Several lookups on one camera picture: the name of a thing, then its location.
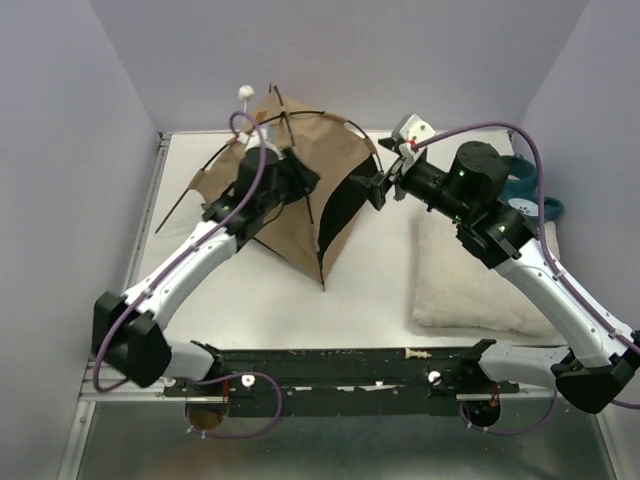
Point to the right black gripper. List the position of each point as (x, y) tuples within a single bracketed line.
[(374, 186)]

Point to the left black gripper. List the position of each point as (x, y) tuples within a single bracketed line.
[(300, 180)]

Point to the beige black pet tent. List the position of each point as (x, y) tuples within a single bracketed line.
[(335, 148)]

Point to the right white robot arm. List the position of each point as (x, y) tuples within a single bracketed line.
[(601, 354)]

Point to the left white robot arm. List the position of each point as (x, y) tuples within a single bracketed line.
[(128, 328)]

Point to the teal double pet bowl stand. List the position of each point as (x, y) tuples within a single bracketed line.
[(521, 191)]

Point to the white pompom toy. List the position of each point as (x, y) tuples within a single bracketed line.
[(245, 94)]

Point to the white fluffy cushion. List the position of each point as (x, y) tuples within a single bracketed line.
[(455, 292)]

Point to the white chess piece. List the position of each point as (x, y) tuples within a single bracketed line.
[(416, 354)]

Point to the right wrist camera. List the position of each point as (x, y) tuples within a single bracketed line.
[(411, 130)]

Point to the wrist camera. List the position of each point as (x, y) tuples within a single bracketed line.
[(411, 130), (258, 138)]

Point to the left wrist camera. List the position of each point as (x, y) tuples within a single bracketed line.
[(258, 138)]

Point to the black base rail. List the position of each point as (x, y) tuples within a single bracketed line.
[(346, 382)]

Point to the aluminium frame rail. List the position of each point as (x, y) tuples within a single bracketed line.
[(85, 409)]

